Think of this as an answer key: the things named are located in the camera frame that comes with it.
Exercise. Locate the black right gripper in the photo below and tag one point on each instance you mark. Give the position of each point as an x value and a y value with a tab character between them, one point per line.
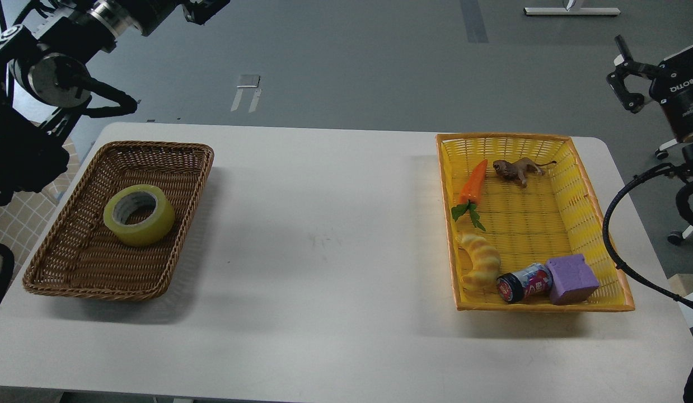
682	92

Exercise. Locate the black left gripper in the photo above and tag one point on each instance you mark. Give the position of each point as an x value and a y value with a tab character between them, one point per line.
146	16

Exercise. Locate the yellow tape roll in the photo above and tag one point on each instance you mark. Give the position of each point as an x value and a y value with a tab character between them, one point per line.
139	215

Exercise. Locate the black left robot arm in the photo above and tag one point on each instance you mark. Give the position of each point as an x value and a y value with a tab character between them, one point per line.
46	88

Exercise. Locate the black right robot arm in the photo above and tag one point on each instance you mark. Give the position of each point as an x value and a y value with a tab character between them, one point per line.
630	82

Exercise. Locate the white metal stand base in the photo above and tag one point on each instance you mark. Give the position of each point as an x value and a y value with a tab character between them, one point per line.
571	8

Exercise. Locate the brown toy lion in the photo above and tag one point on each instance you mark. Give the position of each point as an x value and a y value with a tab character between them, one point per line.
517	171

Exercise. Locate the yellow plastic basket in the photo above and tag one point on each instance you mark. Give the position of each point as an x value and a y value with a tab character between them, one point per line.
556	214

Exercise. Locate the orange toy carrot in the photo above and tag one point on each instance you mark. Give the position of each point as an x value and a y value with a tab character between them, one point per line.
469	198

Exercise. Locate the purple foam block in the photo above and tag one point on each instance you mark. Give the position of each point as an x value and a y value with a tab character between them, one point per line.
573	281

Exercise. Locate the small dark can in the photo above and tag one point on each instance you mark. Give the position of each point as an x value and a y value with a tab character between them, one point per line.
514	287

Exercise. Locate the yellow toy croissant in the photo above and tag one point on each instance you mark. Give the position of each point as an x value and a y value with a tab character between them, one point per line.
485	262

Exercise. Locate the brown wicker basket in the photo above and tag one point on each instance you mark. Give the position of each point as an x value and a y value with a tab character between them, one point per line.
82	257

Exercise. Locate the beige checkered cloth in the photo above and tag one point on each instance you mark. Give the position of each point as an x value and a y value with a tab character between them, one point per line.
24	219

